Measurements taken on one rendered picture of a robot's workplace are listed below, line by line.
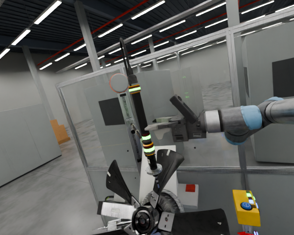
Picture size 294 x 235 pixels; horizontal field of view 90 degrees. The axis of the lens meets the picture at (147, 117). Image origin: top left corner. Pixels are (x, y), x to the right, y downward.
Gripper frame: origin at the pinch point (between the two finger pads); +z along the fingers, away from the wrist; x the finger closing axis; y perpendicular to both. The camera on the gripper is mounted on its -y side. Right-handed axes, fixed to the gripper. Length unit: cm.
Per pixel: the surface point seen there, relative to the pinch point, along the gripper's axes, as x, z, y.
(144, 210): -2.4, 12.0, 41.3
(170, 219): 0.7, 1.8, 47.8
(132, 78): -2.0, 2.2, -18.2
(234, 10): 404, -103, -138
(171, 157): 15.7, -0.2, 24.0
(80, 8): 482, 381, -356
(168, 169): 11.1, 1.0, 27.9
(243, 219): 21, -30, 64
